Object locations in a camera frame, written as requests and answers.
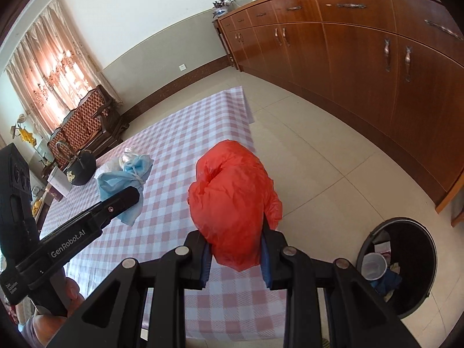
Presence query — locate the yellow toy decoration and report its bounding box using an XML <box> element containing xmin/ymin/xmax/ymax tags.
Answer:
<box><xmin>9</xmin><ymin>113</ymin><xmax>37</xmax><ymax>146</ymax></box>

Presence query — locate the potted plant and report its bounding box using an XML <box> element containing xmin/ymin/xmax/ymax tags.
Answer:
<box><xmin>212</xmin><ymin>0</ymin><xmax>233</xmax><ymax>19</ymax></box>

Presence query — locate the wooden sofa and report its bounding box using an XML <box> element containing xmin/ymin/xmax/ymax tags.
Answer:
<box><xmin>47</xmin><ymin>84</ymin><xmax>130</xmax><ymax>160</ymax></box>

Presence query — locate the wooden cabinet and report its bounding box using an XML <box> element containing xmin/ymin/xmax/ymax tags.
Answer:
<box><xmin>217</xmin><ymin>0</ymin><xmax>464</xmax><ymax>214</ymax></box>

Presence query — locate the pink checked tablecloth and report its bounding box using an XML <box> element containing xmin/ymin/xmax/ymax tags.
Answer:
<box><xmin>39</xmin><ymin>86</ymin><xmax>291</xmax><ymax>341</ymax></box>

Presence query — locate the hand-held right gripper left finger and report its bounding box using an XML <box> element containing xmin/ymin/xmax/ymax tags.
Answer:
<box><xmin>47</xmin><ymin>230</ymin><xmax>214</xmax><ymax>348</ymax></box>

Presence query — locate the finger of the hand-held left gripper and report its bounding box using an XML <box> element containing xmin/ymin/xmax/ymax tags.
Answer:
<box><xmin>98</xmin><ymin>186</ymin><xmax>141</xmax><ymax>230</ymax></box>

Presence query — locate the white box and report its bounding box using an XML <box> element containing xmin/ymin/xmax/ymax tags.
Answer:
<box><xmin>47</xmin><ymin>167</ymin><xmax>72</xmax><ymax>197</ymax></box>

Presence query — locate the red plastic bag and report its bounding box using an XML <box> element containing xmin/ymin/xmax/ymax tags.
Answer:
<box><xmin>187</xmin><ymin>141</ymin><xmax>283</xmax><ymax>272</ymax></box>

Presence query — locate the black trash bin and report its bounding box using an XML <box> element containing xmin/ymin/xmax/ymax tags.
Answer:
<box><xmin>356</xmin><ymin>217</ymin><xmax>437</xmax><ymax>320</ymax></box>

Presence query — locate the clear plastic bag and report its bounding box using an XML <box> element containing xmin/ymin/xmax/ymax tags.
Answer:
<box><xmin>96</xmin><ymin>147</ymin><xmax>140</xmax><ymax>178</ymax></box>

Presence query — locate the black kettle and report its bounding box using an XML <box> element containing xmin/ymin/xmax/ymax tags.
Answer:
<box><xmin>55</xmin><ymin>140</ymin><xmax>97</xmax><ymax>186</ymax></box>

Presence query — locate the person's left hand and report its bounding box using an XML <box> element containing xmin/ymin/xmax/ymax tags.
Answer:
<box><xmin>17</xmin><ymin>277</ymin><xmax>86</xmax><ymax>348</ymax></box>

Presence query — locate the blue face mask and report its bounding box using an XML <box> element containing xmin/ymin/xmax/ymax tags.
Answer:
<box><xmin>95</xmin><ymin>171</ymin><xmax>144</xmax><ymax>226</ymax></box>
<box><xmin>122</xmin><ymin>153</ymin><xmax>153</xmax><ymax>185</ymax></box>

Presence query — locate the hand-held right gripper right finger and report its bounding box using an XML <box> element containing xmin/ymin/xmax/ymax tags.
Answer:
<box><xmin>260</xmin><ymin>221</ymin><xmax>423</xmax><ymax>348</ymax></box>

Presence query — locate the patterned pink curtain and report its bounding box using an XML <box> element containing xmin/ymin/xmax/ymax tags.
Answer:
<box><xmin>3</xmin><ymin>0</ymin><xmax>122</xmax><ymax>135</ymax></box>

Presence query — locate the white paper cup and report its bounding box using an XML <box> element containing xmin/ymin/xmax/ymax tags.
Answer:
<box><xmin>360</xmin><ymin>253</ymin><xmax>387</xmax><ymax>281</ymax></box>

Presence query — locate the dark blue cloth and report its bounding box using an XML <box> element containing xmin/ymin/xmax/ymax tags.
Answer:
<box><xmin>375</xmin><ymin>266</ymin><xmax>403</xmax><ymax>295</ymax></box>

